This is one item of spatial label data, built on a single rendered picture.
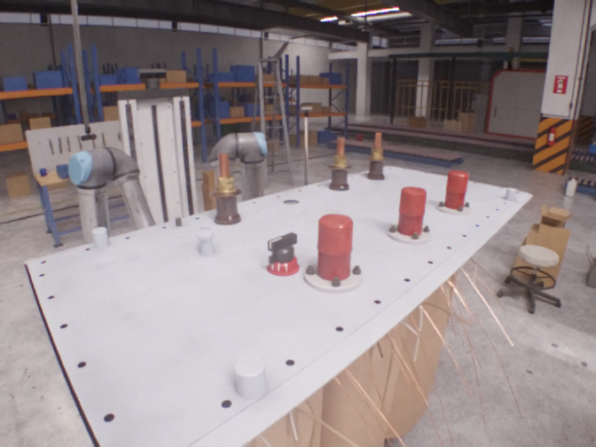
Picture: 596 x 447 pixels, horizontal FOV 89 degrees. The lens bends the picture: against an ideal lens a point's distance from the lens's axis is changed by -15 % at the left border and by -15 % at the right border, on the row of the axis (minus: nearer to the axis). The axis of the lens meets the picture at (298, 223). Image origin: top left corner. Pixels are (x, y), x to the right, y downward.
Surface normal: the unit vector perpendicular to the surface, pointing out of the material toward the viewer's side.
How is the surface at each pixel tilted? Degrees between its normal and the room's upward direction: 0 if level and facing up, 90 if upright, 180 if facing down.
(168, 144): 90
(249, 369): 0
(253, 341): 0
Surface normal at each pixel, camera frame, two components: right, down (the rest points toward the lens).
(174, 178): 0.60, 0.28
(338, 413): -0.14, 0.35
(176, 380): 0.00, -0.94
